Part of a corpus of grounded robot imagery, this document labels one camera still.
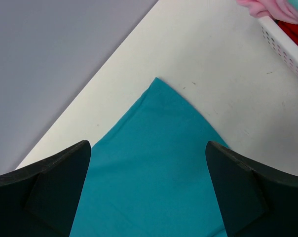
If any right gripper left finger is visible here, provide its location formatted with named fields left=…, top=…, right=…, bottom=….
left=0, top=140, right=91, bottom=237

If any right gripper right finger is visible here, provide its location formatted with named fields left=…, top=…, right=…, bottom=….
left=205, top=141, right=298, bottom=237

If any white laundry basket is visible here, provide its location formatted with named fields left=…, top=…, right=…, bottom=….
left=258, top=16, right=298, bottom=77

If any red t-shirt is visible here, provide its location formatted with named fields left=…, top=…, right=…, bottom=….
left=276, top=21, right=298, bottom=46

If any pink t-shirt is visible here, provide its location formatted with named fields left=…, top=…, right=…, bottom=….
left=236, top=0, right=298, bottom=25

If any teal t-shirt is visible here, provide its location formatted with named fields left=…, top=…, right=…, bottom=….
left=71, top=79, right=226, bottom=237

